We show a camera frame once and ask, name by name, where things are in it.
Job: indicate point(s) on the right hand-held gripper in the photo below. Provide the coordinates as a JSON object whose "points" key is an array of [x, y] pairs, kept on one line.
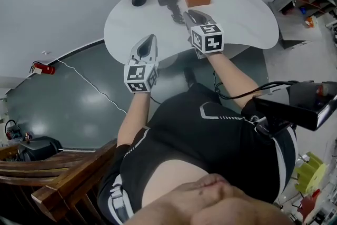
{"points": [[208, 39]]}

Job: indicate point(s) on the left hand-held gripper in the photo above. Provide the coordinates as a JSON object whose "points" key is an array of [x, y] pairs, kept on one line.
{"points": [[137, 76]]}

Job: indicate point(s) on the person's left forearm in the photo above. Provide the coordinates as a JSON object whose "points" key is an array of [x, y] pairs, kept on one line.
{"points": [[134, 118]]}

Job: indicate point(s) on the person's right forearm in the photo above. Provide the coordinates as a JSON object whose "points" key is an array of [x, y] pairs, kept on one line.
{"points": [[231, 79]]}

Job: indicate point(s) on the person's black shoe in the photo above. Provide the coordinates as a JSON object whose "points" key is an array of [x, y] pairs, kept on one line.
{"points": [[189, 77]]}

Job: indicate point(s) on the grey open shelf unit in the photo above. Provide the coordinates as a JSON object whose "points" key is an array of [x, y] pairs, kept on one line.
{"points": [[289, 26]]}

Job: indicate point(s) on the person's black shirt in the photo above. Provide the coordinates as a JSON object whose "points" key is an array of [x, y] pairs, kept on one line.
{"points": [[197, 134]]}

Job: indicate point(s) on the red fire extinguisher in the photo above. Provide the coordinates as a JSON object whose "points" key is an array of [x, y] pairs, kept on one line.
{"points": [[46, 69]]}

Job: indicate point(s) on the orange and white toy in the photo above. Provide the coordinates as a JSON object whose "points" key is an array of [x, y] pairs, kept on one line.
{"points": [[309, 22]]}

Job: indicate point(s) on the black equipment case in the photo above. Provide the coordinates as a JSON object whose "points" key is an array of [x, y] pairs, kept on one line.
{"points": [[39, 148]]}

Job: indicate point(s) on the person's face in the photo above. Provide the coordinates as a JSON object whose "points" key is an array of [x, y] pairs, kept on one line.
{"points": [[210, 205]]}

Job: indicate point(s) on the red chair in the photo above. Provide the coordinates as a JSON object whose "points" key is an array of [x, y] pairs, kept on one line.
{"points": [[309, 204]]}

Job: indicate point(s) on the black phone on chest mount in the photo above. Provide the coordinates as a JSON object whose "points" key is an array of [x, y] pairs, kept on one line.
{"points": [[297, 105]]}

